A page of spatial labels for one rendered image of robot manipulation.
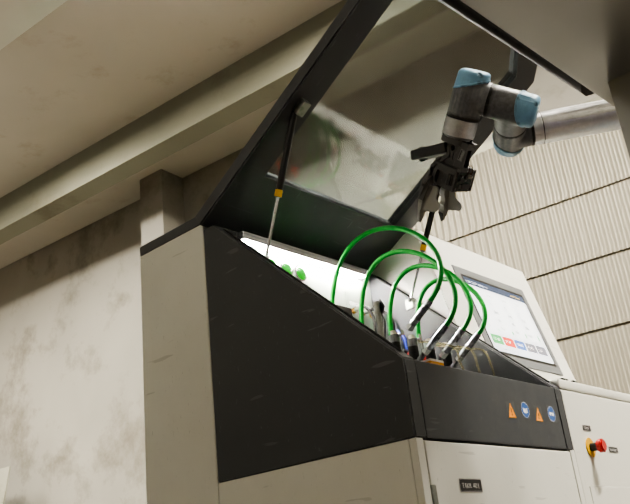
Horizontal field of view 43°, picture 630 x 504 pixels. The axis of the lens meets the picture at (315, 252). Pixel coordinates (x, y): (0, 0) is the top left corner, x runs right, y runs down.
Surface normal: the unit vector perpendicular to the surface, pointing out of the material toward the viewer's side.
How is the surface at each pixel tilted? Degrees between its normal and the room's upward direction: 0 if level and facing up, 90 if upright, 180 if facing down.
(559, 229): 90
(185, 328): 90
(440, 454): 90
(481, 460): 90
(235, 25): 180
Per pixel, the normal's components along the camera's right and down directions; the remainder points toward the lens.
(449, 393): 0.74, -0.33
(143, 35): 0.11, 0.92
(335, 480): -0.67, -0.22
